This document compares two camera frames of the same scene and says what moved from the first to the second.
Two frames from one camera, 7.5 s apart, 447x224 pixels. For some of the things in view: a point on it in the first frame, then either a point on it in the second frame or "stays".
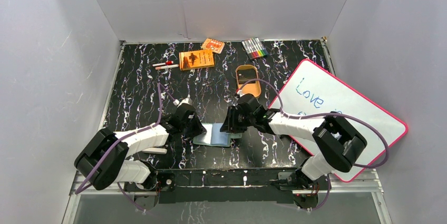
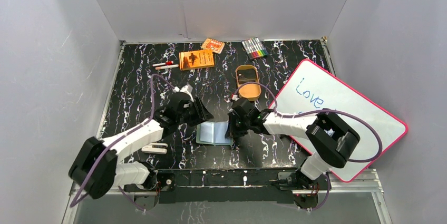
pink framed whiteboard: (314, 92) stays
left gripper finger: (195, 128) → (202, 113)
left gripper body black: (195, 126) → (200, 111)
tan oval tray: (253, 88) stays
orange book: (195, 59) stays
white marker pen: (166, 67) stays
